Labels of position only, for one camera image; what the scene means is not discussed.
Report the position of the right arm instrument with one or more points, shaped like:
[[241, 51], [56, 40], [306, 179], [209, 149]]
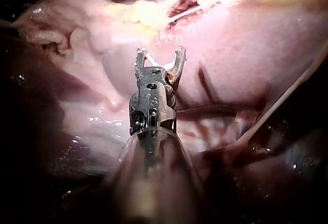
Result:
[[156, 101]]

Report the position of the right arm instrument jaw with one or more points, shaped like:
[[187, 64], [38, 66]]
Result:
[[139, 67], [178, 70]]

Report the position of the white clip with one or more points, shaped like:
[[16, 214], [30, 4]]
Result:
[[152, 60]]

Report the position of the dark right arm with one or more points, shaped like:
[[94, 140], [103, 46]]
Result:
[[156, 178]]

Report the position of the pale fatty tissue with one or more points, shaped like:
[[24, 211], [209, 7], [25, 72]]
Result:
[[146, 13]]

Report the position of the thin tube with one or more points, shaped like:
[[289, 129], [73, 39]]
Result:
[[185, 13]]

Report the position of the dark red liver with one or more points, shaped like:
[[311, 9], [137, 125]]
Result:
[[243, 67]]

